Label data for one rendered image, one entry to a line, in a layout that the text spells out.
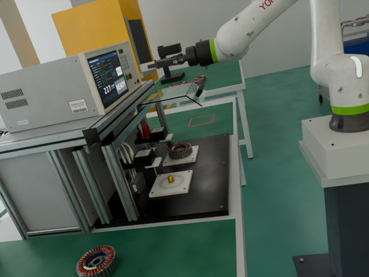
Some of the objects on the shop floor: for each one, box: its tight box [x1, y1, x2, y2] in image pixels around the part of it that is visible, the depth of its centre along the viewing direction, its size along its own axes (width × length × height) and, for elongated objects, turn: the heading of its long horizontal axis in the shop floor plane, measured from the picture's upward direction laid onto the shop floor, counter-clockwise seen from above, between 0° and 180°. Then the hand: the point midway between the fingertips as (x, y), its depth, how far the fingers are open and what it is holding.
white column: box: [0, 0, 41, 75], centre depth 439 cm, size 50×45×330 cm
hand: (148, 66), depth 117 cm, fingers closed
